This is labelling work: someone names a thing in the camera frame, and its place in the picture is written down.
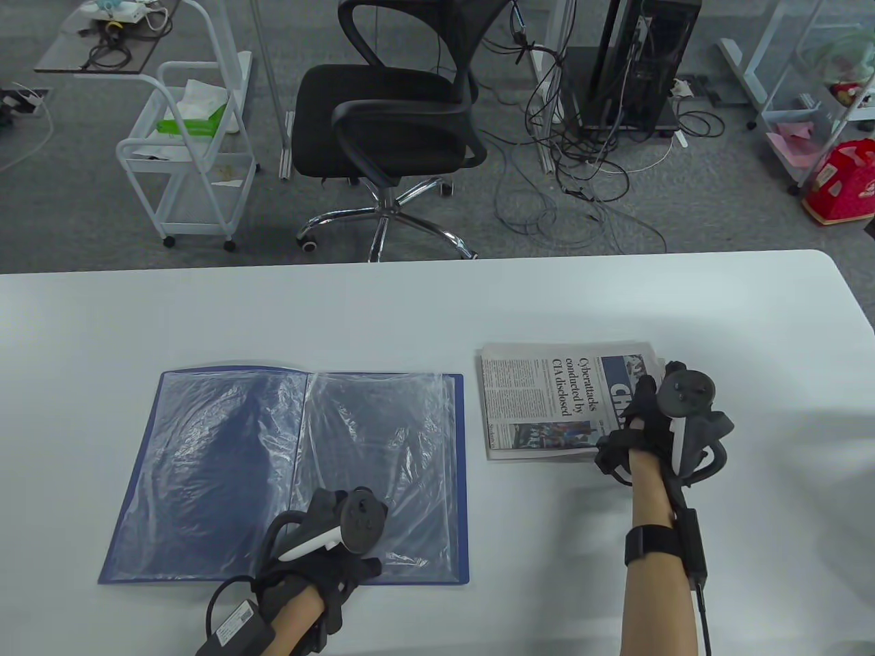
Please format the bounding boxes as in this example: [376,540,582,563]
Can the black office chair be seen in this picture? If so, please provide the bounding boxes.
[291,0,515,264]

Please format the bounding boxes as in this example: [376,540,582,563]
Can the white shelf rack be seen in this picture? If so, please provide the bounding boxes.
[749,0,875,195]

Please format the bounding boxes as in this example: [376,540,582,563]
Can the grey round hand controller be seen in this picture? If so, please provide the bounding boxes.
[277,487,389,562]
[655,362,737,479]

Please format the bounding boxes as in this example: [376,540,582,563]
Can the dark side table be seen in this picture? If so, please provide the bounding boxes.
[34,0,182,74]

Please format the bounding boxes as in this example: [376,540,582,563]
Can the green packet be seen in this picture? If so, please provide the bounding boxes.
[156,102,230,137]

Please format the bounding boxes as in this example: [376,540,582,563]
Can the person's right hand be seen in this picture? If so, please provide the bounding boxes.
[593,374,692,487]

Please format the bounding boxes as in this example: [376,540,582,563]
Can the black power strip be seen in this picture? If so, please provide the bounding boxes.
[0,85,50,118]

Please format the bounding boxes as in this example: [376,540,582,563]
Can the white desk frame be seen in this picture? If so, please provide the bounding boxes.
[716,0,800,107]

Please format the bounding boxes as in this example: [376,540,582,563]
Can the newspaper with blue masthead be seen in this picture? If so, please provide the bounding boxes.
[481,344,664,455]

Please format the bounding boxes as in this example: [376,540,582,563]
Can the green plastic bag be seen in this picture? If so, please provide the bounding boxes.
[817,31,875,77]

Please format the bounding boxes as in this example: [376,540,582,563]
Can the red plush toy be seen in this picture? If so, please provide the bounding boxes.
[827,81,875,108]

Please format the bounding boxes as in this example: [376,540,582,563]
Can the person's left hand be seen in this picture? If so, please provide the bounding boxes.
[250,487,383,641]

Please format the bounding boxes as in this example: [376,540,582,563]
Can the tangle of black floor cables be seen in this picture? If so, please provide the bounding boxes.
[479,0,727,255]

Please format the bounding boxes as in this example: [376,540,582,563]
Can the newspaper with green building photo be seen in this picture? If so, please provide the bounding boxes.
[481,342,662,462]

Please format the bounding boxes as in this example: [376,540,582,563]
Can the white cloth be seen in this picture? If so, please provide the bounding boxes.
[176,79,240,134]

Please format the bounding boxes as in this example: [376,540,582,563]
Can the red bag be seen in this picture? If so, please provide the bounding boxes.
[801,139,875,226]

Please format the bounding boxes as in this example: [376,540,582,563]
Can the black computer tower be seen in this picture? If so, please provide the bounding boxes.
[581,0,703,134]

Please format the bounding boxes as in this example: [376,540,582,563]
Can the white device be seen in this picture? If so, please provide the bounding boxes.
[79,0,154,21]

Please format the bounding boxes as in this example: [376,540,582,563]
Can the white wheeled cart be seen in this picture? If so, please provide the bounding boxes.
[115,0,260,252]

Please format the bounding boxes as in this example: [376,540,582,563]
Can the person's right forearm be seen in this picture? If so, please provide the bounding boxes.
[619,448,701,656]

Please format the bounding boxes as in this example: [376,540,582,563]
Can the metal pole stand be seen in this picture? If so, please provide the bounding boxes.
[250,0,295,182]

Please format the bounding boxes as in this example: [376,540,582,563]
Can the blue file folder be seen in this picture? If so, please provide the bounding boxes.
[98,369,470,586]

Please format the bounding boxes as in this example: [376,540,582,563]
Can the pink paper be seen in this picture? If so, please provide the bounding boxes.
[766,122,835,175]

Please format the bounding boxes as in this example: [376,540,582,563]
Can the coiled black cable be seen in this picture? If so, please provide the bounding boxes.
[82,27,135,70]

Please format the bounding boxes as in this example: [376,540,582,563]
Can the white floor cable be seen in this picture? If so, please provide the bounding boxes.
[0,102,55,173]

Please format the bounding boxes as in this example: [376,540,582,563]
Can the white desk leg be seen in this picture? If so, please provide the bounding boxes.
[526,0,578,175]

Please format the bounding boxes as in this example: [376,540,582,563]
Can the black wrist sensor box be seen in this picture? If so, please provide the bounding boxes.
[624,507,708,582]
[195,598,275,656]

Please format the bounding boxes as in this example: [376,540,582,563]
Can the person's left forearm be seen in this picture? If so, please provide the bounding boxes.
[263,584,325,656]

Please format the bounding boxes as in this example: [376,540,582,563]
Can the black glove cable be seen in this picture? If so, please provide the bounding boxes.
[690,577,713,656]
[205,577,258,640]

